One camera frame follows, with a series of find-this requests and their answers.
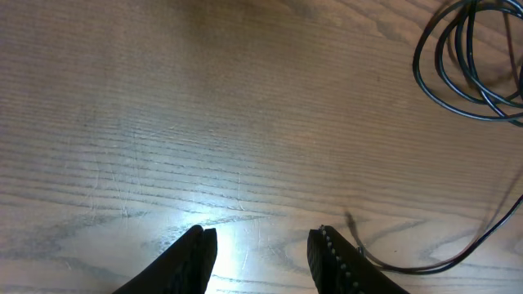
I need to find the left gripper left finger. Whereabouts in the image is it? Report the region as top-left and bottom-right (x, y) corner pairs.
(114, 225), (217, 294)

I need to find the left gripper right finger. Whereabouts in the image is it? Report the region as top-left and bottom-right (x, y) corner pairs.
(306, 225), (408, 294)

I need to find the black cable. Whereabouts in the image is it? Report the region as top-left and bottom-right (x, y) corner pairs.
(345, 0), (523, 275)

